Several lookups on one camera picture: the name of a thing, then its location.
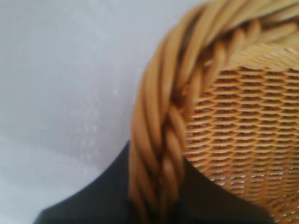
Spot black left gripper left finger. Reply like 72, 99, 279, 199
35, 140, 132, 224

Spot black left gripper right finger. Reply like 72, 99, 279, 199
177, 160, 276, 224

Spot woven wicker basket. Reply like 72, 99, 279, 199
128, 0, 299, 224

